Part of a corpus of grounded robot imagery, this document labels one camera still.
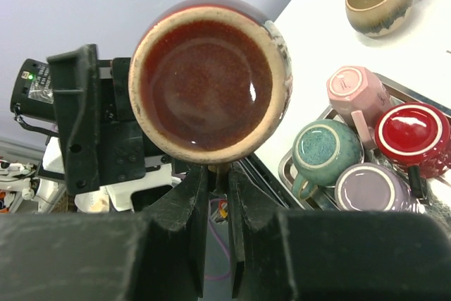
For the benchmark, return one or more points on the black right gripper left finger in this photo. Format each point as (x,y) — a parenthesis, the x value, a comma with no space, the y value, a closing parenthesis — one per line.
(154,254)

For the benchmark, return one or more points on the pink faceted mug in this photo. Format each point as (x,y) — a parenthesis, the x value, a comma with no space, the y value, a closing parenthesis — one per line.
(360,98)

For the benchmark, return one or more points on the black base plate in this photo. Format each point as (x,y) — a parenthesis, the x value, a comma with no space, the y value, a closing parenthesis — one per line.
(264,179)

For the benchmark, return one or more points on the brown glazed mug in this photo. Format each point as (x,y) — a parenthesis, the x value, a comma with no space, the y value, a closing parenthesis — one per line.
(210,81)

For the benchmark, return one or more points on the lilac mug black handle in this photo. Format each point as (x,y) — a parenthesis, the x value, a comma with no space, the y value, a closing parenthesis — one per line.
(372,187)

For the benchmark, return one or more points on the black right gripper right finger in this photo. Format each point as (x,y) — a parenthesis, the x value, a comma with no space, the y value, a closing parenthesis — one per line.
(293,254)

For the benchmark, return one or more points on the teal glazed mug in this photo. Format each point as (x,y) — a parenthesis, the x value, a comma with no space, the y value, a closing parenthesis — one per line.
(321,152)

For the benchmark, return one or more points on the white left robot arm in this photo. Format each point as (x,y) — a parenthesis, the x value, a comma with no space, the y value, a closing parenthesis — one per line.
(32,104)

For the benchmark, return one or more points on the red mug black handle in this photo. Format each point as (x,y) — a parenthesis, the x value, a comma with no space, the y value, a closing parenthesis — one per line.
(415,137)

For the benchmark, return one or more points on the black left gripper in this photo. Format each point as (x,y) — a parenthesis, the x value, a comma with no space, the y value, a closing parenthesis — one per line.
(125,153)

